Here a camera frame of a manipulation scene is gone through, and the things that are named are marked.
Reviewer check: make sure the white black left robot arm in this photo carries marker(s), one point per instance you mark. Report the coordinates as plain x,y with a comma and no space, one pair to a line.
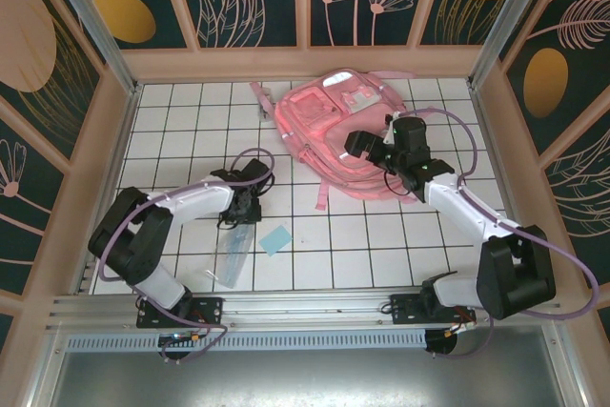
128,235

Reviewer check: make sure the yellow power connector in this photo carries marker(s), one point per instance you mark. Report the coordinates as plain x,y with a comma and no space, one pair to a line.
196,339
451,333

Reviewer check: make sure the clear plastic pencil pouch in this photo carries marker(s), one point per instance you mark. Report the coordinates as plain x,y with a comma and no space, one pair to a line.
233,259

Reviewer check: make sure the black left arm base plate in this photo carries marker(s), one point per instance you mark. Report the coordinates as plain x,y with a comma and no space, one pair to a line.
209,309

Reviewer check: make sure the small clear plastic box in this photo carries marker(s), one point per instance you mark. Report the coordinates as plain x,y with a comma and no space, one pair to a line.
265,109

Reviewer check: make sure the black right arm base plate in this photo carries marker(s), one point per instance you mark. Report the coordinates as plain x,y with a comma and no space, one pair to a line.
402,309

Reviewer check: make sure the aluminium corner post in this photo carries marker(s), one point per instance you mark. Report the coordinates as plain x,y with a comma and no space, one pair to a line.
95,30
505,16

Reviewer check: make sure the grey metal sheet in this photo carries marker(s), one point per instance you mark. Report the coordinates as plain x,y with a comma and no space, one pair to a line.
305,378

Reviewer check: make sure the pink student backpack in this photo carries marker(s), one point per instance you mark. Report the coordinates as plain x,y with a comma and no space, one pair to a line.
310,107

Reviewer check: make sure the light blue paper card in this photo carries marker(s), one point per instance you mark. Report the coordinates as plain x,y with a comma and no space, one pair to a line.
275,240

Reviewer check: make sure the long aluminium mounting rail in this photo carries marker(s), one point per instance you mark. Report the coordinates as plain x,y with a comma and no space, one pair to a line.
305,307

